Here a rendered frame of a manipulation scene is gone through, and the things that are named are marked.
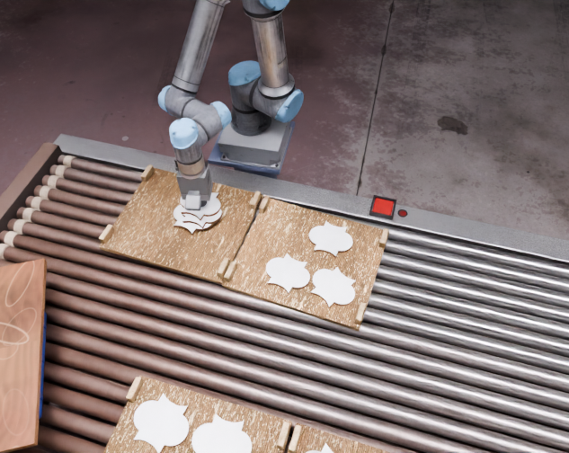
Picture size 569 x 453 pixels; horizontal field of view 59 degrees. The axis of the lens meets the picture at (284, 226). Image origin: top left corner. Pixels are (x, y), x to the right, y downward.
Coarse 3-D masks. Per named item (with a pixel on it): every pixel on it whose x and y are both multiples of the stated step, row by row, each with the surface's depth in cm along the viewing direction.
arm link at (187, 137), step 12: (180, 120) 135; (192, 120) 135; (180, 132) 132; (192, 132) 133; (204, 132) 138; (180, 144) 134; (192, 144) 135; (204, 144) 140; (180, 156) 138; (192, 156) 138
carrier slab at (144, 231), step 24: (144, 192) 168; (168, 192) 168; (216, 192) 168; (240, 192) 167; (120, 216) 162; (144, 216) 162; (168, 216) 162; (240, 216) 162; (120, 240) 157; (144, 240) 157; (168, 240) 156; (192, 240) 156; (216, 240) 156; (240, 240) 156; (168, 264) 151; (192, 264) 151; (216, 264) 151
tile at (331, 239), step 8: (328, 224) 158; (312, 232) 156; (320, 232) 156; (328, 232) 156; (336, 232) 156; (344, 232) 156; (312, 240) 154; (320, 240) 154; (328, 240) 154; (336, 240) 154; (344, 240) 154; (320, 248) 152; (328, 248) 152; (336, 248) 152; (344, 248) 152
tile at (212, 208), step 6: (210, 198) 160; (216, 198) 160; (210, 204) 159; (216, 204) 159; (186, 210) 157; (192, 210) 157; (204, 210) 157; (210, 210) 157; (216, 210) 157; (198, 216) 156; (210, 216) 157
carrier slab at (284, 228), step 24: (264, 216) 161; (288, 216) 161; (312, 216) 161; (264, 240) 156; (288, 240) 156; (360, 240) 155; (240, 264) 151; (264, 264) 150; (312, 264) 150; (336, 264) 150; (360, 264) 150; (240, 288) 146; (264, 288) 146; (312, 288) 145; (360, 288) 145; (312, 312) 141; (336, 312) 141
